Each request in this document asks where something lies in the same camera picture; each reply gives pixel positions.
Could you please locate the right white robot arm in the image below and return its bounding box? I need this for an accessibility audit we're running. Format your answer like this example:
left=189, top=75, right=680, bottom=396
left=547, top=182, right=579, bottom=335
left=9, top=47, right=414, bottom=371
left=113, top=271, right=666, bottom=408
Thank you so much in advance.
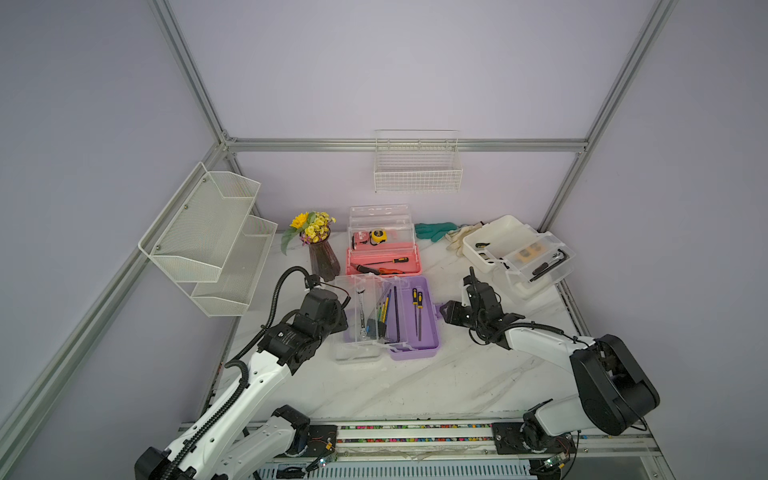
left=439, top=269, right=661, bottom=453

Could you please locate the pink toolbox with clear lid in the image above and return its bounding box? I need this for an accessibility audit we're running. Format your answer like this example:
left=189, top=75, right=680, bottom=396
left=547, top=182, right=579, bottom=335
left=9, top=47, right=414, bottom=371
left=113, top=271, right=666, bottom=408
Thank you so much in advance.
left=346, top=204, right=422, bottom=276

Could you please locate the white toolbox with clear lid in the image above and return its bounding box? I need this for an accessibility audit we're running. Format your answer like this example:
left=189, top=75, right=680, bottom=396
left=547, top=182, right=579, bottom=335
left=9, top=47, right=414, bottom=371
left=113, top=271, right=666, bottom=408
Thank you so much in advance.
left=463, top=215, right=575, bottom=303

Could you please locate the yellow black small screwdriver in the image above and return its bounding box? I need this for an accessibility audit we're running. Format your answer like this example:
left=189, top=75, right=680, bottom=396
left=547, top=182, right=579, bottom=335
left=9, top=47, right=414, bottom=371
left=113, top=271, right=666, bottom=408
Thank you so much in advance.
left=364, top=257, right=410, bottom=266

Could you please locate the beige work glove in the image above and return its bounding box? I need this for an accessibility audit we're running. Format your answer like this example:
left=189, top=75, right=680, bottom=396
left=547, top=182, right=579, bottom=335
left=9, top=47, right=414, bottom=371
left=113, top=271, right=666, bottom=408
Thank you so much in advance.
left=444, top=222, right=484, bottom=256

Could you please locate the white wire wall basket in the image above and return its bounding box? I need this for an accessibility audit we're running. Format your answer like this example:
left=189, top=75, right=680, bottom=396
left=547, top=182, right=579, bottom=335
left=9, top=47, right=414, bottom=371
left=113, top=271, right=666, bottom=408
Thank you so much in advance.
left=373, top=129, right=463, bottom=193

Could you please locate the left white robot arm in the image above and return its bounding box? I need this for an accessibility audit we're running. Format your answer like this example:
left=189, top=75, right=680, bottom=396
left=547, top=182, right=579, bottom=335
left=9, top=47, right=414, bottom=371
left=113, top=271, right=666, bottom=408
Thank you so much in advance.
left=134, top=266, right=351, bottom=479

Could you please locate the green work glove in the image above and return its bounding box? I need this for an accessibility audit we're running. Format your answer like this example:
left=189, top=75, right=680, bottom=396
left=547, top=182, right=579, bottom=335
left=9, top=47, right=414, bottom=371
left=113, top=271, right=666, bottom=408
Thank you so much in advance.
left=414, top=222, right=459, bottom=242

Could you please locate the silver combination wrench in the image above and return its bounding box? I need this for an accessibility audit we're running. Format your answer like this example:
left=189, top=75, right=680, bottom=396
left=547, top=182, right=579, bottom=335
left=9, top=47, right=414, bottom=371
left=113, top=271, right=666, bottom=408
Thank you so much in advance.
left=356, top=288, right=367, bottom=339

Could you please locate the purple toolbox with clear lid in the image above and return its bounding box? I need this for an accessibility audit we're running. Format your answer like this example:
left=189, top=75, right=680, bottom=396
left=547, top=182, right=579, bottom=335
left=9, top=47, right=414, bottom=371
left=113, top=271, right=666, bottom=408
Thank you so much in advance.
left=333, top=274, right=441, bottom=364

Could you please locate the black hex key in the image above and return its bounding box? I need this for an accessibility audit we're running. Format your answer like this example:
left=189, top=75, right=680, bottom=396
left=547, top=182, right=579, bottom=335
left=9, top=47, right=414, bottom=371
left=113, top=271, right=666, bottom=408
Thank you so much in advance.
left=529, top=249, right=570, bottom=282

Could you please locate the glass vase with yellow flowers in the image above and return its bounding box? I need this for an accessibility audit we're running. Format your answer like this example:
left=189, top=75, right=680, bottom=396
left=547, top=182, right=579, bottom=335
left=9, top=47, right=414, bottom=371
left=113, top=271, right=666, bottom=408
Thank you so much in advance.
left=280, top=211, right=341, bottom=282

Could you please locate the white mesh two-tier shelf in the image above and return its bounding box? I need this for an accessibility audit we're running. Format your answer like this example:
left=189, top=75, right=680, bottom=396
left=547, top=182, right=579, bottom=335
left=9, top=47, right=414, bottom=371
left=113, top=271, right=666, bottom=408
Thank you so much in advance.
left=138, top=163, right=277, bottom=318

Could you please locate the yellow tape measure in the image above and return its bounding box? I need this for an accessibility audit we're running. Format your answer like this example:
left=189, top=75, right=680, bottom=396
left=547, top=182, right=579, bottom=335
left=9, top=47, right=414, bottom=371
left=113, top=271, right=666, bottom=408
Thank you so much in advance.
left=368, top=230, right=388, bottom=245

